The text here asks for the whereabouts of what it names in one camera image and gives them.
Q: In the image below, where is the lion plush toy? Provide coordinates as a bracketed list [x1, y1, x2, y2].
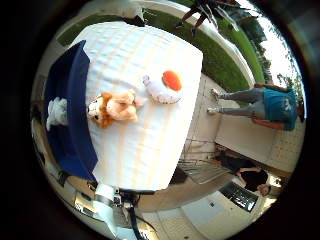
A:
[86, 89, 148, 129]

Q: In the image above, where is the pale white fluffy plush toy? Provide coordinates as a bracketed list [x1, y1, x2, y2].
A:
[45, 96, 69, 132]

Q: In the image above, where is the blue plastic container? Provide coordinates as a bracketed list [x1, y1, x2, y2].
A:
[43, 39, 99, 183]

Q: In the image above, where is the white plush toy orange patch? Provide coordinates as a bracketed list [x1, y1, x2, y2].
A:
[142, 69, 184, 105]

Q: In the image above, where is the white striped tablecloth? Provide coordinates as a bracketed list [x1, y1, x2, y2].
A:
[71, 21, 204, 193]

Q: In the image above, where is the person in black shirt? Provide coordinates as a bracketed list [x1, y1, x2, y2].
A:
[213, 151, 273, 198]

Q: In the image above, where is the dark glass window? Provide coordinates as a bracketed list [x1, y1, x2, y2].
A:
[219, 181, 259, 213]

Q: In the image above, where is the person with dark clothes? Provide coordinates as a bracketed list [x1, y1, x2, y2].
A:
[174, 0, 261, 36]

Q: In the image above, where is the person in teal shirt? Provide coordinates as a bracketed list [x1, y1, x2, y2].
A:
[206, 82, 305, 132]

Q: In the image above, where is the metal wire chair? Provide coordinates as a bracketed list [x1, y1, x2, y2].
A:
[178, 138, 234, 186]

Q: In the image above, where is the black strap cable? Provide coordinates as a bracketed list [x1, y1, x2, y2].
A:
[128, 203, 144, 240]

